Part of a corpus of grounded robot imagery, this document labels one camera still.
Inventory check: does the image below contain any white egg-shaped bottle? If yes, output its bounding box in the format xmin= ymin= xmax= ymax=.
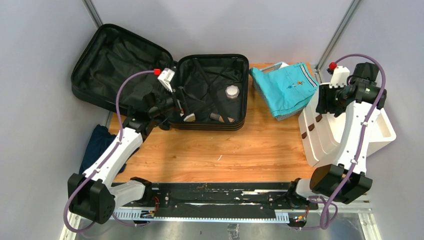
xmin=183 ymin=113 xmax=196 ymax=122

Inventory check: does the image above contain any white three-drawer storage unit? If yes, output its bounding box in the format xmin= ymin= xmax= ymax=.
xmin=298 ymin=92 xmax=397 ymax=168

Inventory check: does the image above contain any teal garment with logo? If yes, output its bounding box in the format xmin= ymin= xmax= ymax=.
xmin=249 ymin=62 xmax=320 ymax=117

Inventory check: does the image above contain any clear round plastic jar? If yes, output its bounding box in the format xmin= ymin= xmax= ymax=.
xmin=225 ymin=85 xmax=240 ymax=99

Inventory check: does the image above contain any light blue plastic basket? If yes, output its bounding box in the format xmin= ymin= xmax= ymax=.
xmin=254 ymin=62 xmax=291 ymax=121

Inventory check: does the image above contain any black ribbed hard-shell suitcase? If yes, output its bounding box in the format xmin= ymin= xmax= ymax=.
xmin=71 ymin=24 xmax=249 ymax=131

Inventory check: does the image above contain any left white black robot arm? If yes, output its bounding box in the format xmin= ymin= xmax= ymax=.
xmin=63 ymin=88 xmax=188 ymax=224

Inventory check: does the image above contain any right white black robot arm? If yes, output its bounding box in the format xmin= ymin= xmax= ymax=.
xmin=285 ymin=62 xmax=387 ymax=209

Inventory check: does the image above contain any dark blue cloth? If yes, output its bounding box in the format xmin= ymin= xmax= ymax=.
xmin=78 ymin=124 xmax=117 ymax=175

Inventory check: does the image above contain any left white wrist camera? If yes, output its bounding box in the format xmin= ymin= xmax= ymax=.
xmin=157 ymin=68 xmax=175 ymax=93

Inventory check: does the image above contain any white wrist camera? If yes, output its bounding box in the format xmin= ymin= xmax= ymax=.
xmin=329 ymin=66 xmax=350 ymax=89
xmin=157 ymin=68 xmax=175 ymax=93

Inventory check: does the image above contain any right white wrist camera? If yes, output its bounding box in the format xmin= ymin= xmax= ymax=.
xmin=329 ymin=66 xmax=350 ymax=89

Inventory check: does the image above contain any right aluminium frame post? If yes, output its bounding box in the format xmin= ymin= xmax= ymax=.
xmin=315 ymin=0 xmax=363 ymax=71

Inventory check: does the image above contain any aluminium frame post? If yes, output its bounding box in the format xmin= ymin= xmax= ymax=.
xmin=315 ymin=0 xmax=363 ymax=71
xmin=82 ymin=0 xmax=103 ymax=28

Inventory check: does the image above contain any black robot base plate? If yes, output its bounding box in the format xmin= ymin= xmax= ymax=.
xmin=118 ymin=182 xmax=318 ymax=223

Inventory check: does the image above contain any left aluminium frame post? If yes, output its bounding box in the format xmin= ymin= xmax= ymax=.
xmin=82 ymin=0 xmax=103 ymax=28

